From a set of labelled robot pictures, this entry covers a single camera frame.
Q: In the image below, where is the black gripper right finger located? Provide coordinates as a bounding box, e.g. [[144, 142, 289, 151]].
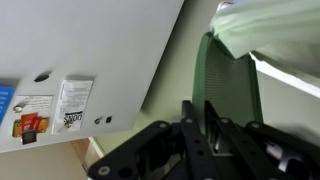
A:
[[203, 99, 320, 180]]

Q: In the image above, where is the white refrigerator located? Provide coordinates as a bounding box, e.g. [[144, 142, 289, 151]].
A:
[[0, 0, 185, 154]]

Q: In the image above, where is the white fridge note paper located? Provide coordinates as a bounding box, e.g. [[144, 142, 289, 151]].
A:
[[13, 94, 54, 117]]

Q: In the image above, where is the green bin lid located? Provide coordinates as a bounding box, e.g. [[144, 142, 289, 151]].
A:
[[191, 31, 264, 134]]

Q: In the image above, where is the white paper fridge label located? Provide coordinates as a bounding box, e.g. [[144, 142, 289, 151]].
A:
[[51, 79, 94, 135]]

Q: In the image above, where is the yellow and black fridge magnet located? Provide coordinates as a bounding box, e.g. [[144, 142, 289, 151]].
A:
[[12, 112, 50, 145]]

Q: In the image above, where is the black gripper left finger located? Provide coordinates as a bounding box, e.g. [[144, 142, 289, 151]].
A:
[[87, 99, 214, 180]]

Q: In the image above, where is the blue fridge magnet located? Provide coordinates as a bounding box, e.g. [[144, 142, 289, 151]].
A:
[[0, 85, 16, 127]]

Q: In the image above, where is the pale green bin liner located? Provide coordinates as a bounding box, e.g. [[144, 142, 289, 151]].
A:
[[209, 0, 320, 79]]

